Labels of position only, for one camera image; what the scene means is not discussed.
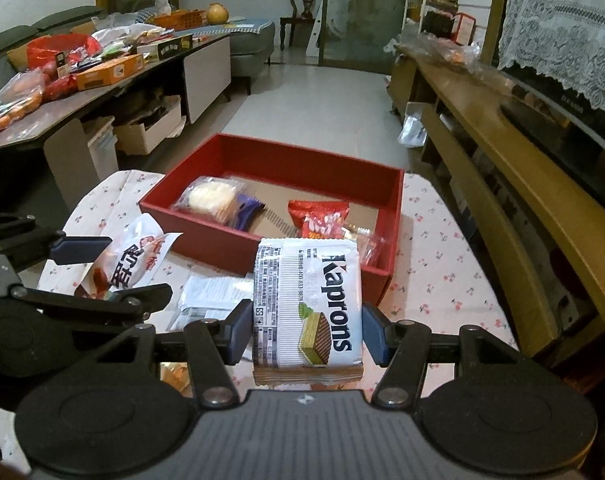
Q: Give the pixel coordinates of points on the wooden television cabinet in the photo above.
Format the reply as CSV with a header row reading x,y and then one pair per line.
x,y
507,160

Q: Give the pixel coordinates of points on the orange cardboard box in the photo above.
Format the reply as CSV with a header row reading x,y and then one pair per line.
x,y
110,72

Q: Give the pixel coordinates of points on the white lace cloth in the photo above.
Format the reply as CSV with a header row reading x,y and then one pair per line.
x,y
557,25

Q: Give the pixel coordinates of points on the white board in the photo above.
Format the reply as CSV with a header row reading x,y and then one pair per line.
x,y
313,35

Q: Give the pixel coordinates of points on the red snack packet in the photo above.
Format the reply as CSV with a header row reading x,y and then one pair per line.
x,y
317,215

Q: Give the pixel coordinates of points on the grey coffee table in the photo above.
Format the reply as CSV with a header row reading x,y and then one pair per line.
x,y
132,80

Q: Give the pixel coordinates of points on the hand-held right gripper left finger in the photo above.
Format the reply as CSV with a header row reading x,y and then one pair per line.
x,y
240,332

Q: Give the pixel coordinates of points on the clear packet with white cake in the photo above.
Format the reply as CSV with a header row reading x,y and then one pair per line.
x,y
207,197

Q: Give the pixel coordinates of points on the cherry print tablecloth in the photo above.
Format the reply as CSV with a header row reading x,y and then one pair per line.
x,y
442,270

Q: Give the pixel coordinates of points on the clear sausage packet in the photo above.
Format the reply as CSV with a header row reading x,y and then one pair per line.
x,y
362,247

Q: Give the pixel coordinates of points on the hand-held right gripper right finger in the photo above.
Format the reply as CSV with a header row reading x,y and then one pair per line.
x,y
375,332

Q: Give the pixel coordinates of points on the clear bag of oranges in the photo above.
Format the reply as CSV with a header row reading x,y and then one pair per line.
x,y
10,107

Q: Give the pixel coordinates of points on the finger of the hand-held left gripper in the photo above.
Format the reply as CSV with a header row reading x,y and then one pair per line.
x,y
142,297
80,250

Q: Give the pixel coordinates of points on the white plastic bag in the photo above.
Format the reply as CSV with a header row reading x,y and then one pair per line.
x,y
163,2

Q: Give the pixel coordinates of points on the silver packet with green label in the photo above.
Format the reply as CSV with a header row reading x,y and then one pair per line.
x,y
207,292

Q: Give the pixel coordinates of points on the grey-green sofa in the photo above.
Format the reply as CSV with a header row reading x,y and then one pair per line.
x,y
252,45

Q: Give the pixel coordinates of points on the orange basket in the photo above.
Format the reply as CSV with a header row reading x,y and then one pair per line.
x,y
180,20

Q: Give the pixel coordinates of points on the black television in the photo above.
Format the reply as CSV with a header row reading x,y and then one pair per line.
x,y
557,120

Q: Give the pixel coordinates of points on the white carton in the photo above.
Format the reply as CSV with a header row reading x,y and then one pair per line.
x,y
101,150

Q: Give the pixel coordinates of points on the white packet with red print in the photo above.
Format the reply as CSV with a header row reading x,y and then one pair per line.
x,y
132,255

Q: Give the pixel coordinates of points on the blue wafer biscuit packet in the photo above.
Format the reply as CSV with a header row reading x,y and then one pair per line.
x,y
247,212

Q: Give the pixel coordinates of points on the yellow pomelo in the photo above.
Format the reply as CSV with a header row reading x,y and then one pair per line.
x,y
217,13

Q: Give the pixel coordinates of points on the red and white box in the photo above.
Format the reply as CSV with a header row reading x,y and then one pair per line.
x,y
463,29

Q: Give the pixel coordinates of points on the dark wooden chair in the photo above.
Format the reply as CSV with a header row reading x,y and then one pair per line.
x,y
302,5

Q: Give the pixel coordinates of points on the black box with yellow label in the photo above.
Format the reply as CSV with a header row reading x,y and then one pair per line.
x,y
165,49

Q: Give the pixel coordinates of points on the silver foil bag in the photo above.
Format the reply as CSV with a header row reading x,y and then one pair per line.
x,y
412,132

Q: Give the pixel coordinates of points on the red cardboard box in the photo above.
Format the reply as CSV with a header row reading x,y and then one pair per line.
x,y
302,165

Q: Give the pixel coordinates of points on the white wafer packet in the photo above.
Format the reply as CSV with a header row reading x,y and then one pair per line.
x,y
307,300

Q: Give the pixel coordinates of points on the clear plastic bag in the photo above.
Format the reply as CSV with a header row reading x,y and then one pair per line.
x,y
432,52

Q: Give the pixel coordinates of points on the open cardboard box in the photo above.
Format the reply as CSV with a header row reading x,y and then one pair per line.
x,y
147,130

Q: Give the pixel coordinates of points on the red plastic bag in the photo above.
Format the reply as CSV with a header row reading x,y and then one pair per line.
x,y
57,50

